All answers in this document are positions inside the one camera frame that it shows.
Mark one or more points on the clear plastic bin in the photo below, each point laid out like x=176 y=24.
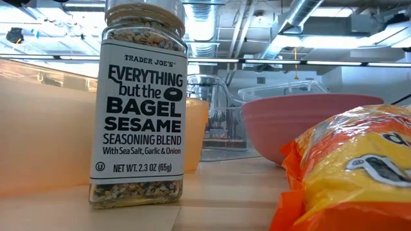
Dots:
x=282 y=90
x=224 y=128

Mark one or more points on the black round ceiling device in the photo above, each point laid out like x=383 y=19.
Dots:
x=14 y=35

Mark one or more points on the smooth silver spiral duct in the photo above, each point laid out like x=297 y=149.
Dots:
x=298 y=13

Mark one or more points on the bagel seasoning glass jar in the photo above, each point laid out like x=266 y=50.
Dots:
x=138 y=112

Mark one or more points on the orange translucent plastic bin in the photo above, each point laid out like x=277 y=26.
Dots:
x=45 y=134

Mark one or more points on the black aluminium rig frame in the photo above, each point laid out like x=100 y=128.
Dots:
x=403 y=99

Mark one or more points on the pink bowl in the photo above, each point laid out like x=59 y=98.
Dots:
x=276 y=128

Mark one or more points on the orange yellow ramen packet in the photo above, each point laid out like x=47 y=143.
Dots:
x=353 y=173

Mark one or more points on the dark horizontal ceiling pipe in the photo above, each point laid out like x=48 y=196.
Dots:
x=86 y=4

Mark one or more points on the grey rectangular ceiling duct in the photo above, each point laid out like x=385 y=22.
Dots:
x=330 y=25

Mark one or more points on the long linear ceiling light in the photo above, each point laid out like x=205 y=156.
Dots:
x=273 y=61

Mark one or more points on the grey wall box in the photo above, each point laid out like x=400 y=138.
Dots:
x=261 y=80

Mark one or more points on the corrugated silver ventilation duct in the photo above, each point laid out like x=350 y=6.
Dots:
x=202 y=22

